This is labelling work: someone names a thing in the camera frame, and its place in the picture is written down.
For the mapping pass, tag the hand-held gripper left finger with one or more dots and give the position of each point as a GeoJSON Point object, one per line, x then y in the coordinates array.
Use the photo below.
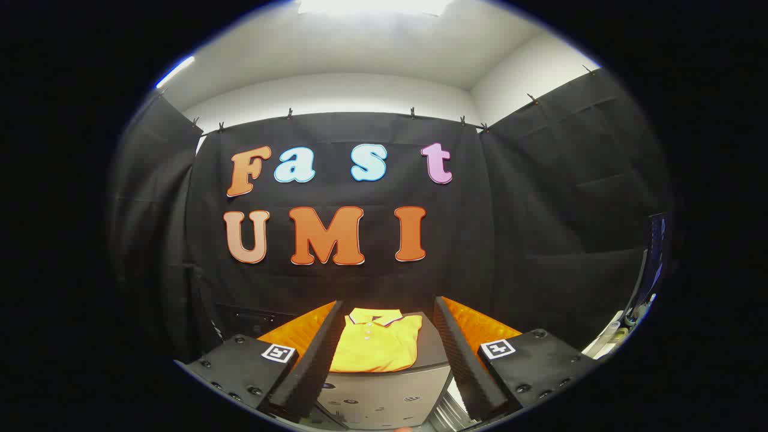
{"type": "Point", "coordinates": [315, 354]}

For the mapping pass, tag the white plastic object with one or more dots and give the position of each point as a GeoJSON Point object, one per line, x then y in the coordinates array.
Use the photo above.
{"type": "Point", "coordinates": [609, 336]}

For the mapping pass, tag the black backdrop cloth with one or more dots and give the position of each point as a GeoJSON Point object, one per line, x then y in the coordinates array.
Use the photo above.
{"type": "Point", "coordinates": [528, 228]}

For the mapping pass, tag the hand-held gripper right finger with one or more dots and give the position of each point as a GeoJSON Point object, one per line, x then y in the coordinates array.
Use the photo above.
{"type": "Point", "coordinates": [461, 354]}

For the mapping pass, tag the yellow polo shirt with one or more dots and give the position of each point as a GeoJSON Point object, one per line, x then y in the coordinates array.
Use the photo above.
{"type": "Point", "coordinates": [378, 345]}

